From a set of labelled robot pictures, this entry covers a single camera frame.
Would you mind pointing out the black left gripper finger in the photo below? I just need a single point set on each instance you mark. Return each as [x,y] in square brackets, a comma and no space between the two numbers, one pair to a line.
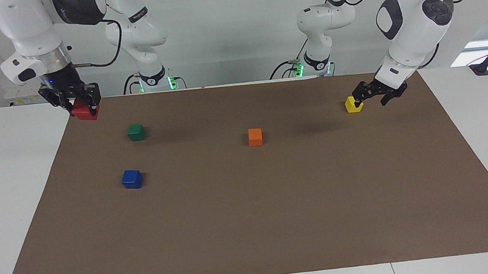
[363,92]
[395,93]

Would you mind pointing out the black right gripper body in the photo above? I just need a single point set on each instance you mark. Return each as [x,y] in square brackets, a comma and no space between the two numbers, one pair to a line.
[62,84]

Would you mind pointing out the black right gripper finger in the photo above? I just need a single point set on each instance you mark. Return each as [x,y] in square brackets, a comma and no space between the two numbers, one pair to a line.
[56,101]
[93,95]

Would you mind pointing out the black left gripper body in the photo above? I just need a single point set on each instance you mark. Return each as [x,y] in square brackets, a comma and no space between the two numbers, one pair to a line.
[387,88]

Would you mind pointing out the red wooden block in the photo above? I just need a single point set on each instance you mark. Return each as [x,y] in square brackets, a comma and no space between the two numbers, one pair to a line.
[85,113]

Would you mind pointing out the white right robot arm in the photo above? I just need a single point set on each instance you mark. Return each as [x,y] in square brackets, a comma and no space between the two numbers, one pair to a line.
[36,36]

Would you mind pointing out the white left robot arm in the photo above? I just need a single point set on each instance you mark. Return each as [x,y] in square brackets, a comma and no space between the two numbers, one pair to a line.
[411,29]

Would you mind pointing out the yellow wooden block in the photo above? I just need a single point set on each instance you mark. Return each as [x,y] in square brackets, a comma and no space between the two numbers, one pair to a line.
[353,106]

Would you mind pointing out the green wooden block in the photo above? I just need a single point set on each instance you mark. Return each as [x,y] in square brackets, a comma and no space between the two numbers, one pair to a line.
[136,132]

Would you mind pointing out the blue wooden block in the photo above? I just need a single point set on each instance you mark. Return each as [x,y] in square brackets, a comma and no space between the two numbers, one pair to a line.
[131,179]

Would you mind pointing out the orange wooden block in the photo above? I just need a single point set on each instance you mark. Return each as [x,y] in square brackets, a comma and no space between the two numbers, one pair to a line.
[255,137]

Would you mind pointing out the brown table mat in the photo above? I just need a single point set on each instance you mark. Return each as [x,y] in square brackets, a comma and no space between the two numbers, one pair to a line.
[250,207]

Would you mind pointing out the white wall box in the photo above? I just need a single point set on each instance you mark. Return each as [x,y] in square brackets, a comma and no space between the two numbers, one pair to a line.
[24,98]

